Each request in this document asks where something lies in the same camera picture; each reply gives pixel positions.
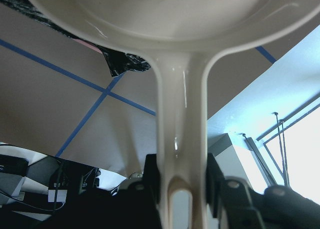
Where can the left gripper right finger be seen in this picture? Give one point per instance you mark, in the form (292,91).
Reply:
(231,200)

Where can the beige plastic dustpan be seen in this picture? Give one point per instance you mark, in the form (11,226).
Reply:
(181,40)

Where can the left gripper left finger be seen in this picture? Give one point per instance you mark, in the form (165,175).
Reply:
(144,196)

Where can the bin with black liner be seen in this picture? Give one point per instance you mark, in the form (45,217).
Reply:
(118,62)

